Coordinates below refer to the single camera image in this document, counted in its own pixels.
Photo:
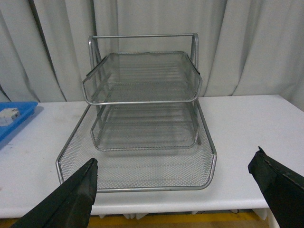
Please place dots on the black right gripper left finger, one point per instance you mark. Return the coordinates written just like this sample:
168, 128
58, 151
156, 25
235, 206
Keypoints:
68, 206

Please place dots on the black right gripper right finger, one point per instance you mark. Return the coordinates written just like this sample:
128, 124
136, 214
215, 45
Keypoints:
282, 188

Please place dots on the silver mesh three-tier rack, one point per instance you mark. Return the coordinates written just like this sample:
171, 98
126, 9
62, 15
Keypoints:
143, 128

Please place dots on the blue plastic tray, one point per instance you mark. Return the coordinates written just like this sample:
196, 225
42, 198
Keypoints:
26, 109

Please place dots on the white terminal block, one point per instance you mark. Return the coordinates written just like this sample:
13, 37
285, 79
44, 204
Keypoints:
8, 116

